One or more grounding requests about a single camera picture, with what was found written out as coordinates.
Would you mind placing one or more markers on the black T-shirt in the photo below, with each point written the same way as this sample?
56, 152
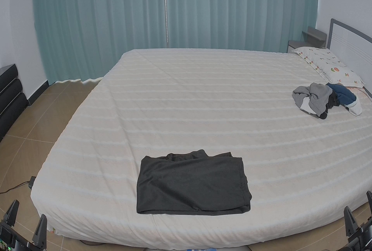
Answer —
191, 186

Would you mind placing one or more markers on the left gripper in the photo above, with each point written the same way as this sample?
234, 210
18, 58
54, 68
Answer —
23, 247

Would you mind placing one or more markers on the grey bedside table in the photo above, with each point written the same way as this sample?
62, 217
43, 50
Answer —
315, 34

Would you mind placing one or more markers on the blue-green curtain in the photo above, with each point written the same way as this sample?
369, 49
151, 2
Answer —
101, 11
238, 2

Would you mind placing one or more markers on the white printed pillow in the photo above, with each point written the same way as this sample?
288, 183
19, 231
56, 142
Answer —
328, 65

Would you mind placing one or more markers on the black chest of drawers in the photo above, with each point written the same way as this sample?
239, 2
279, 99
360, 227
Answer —
10, 98

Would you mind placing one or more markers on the bed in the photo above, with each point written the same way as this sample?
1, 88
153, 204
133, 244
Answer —
203, 113

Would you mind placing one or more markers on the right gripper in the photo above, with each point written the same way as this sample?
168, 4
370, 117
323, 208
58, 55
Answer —
364, 239

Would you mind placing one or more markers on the pile of clothes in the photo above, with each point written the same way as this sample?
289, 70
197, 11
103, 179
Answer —
316, 98

